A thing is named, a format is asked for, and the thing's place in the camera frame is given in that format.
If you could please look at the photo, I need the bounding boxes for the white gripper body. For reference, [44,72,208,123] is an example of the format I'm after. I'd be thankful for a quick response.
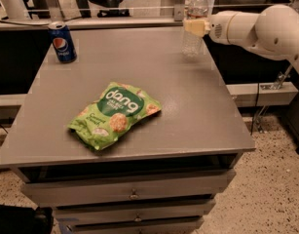
[208,11,237,45]

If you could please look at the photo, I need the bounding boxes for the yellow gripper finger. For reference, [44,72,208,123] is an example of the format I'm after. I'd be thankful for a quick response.
[183,19,210,37]

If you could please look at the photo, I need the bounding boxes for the clear plastic water bottle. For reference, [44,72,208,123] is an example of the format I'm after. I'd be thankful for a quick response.
[182,0,208,58]

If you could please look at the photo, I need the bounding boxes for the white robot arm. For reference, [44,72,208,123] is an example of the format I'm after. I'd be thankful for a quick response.
[183,5,299,75]

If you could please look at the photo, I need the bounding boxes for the green rice chip bag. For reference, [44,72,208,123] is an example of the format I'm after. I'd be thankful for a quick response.
[68,82,162,151]

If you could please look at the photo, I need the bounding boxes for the blue pepsi can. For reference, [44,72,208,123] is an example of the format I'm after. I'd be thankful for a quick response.
[49,21,77,63]

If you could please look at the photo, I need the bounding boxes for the grey drawer cabinet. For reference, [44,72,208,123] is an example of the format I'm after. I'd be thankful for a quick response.
[0,27,254,234]

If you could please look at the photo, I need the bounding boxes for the top grey drawer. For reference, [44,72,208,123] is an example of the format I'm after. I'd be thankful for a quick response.
[21,169,236,207]

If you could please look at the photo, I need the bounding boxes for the grey drawer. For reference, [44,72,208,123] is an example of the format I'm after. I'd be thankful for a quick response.
[55,199,215,225]
[21,169,236,207]
[66,216,204,234]

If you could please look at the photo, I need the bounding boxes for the middle grey drawer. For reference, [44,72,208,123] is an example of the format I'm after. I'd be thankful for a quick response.
[55,199,215,225]

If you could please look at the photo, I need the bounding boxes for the bottom grey drawer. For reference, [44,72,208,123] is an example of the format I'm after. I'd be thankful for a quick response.
[66,216,204,234]

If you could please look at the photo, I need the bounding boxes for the black object bottom left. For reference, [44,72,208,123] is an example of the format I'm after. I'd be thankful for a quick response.
[0,205,54,234]

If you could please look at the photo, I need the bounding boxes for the black hanging cable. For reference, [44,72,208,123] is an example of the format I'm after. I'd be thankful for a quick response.
[250,83,262,137]

